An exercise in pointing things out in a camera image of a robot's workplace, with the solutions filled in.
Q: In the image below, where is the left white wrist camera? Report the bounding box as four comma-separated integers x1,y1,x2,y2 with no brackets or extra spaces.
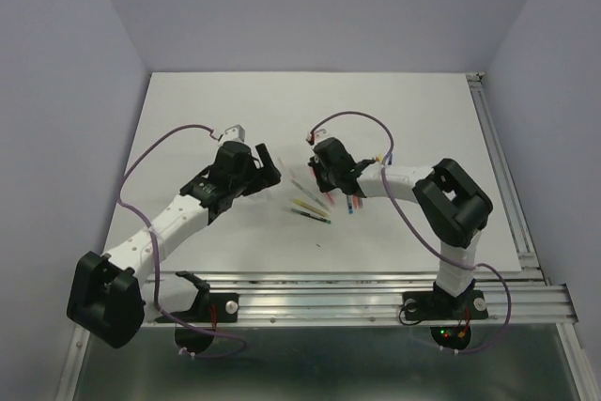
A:
218,124,246,144

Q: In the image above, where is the yellow pen on table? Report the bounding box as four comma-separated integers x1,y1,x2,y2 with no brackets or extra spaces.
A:
291,198,329,218

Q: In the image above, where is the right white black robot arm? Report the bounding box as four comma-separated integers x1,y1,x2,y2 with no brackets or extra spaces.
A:
309,137,493,316

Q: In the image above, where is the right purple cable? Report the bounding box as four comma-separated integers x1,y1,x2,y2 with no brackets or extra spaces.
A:
309,111,514,357

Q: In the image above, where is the green tipped black pen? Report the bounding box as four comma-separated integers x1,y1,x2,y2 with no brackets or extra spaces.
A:
289,208,331,224

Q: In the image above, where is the aluminium rail frame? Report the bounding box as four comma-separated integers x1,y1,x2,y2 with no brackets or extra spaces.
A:
56,261,600,400

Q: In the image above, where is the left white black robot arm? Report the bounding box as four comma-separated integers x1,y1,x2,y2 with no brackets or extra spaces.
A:
67,141,281,348

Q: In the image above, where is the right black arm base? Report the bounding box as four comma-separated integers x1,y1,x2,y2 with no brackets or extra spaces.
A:
398,290,488,351

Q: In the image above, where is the right side aluminium rail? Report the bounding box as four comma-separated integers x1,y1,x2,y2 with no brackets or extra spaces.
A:
466,72,550,285

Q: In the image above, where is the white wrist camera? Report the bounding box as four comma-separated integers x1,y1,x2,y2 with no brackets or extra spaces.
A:
218,124,246,144
306,129,329,147

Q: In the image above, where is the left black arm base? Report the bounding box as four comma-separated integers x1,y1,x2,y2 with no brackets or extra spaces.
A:
155,270,239,359

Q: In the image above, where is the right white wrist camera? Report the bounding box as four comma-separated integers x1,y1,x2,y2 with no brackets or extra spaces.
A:
306,129,329,147

